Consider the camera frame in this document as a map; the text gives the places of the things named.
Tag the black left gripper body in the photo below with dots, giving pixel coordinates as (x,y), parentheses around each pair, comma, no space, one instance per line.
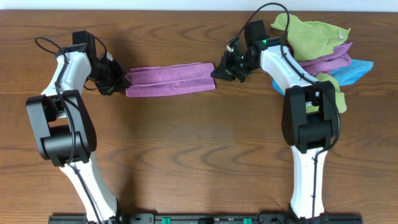
(111,78)

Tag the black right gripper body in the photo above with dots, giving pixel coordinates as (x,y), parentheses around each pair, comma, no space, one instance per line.
(239,65)

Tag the purple microfiber cloth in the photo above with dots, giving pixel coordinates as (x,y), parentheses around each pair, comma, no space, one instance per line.
(171,80)

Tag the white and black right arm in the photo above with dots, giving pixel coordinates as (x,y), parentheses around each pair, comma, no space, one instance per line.
(311,121)

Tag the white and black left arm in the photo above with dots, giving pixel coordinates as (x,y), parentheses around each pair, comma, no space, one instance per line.
(64,132)

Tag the green cloth at pile top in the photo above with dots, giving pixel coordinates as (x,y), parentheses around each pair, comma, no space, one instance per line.
(310,39)

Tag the purple cloth in pile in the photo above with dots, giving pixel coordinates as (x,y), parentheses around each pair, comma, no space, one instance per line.
(327,63)

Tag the green cloth near pile front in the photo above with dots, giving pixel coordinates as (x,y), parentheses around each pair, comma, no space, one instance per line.
(339,95)

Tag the blue microfiber cloth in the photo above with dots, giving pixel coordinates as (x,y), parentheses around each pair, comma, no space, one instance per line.
(352,73)

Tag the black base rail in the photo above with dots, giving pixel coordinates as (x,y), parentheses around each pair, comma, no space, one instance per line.
(263,218)

